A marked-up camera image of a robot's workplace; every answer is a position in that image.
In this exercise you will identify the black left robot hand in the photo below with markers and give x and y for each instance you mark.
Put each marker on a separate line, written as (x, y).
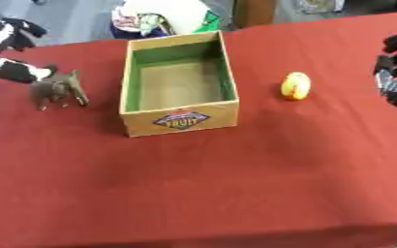
(16, 71)

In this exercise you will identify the tan cardboard box green inside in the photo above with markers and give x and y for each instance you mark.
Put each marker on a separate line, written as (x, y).
(177, 84)

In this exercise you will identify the yellow toy fruit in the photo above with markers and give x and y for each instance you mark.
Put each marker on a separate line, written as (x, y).
(295, 85)

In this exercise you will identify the bag of clothes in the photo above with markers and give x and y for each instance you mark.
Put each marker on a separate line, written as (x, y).
(162, 16)

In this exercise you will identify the brown wooden post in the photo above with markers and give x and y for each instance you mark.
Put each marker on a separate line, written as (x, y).
(254, 13)

